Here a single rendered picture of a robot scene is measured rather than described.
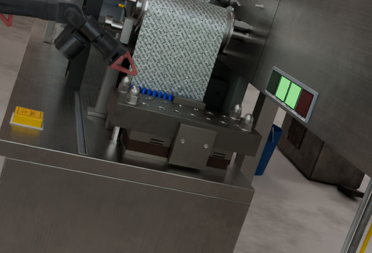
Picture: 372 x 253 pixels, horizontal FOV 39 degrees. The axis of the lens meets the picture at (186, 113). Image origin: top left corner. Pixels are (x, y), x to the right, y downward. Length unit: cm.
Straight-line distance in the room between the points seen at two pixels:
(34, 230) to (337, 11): 87
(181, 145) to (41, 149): 35
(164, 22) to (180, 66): 13
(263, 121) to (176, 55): 44
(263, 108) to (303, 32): 53
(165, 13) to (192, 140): 37
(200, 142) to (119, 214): 27
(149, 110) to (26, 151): 31
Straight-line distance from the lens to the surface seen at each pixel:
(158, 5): 148
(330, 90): 113
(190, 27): 150
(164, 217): 139
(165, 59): 150
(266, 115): 179
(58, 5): 140
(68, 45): 145
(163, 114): 134
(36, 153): 128
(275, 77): 134
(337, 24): 118
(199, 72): 154
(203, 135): 136
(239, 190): 140
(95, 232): 138
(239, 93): 161
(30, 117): 139
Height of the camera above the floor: 137
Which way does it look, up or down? 14 degrees down
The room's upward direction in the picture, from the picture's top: 18 degrees clockwise
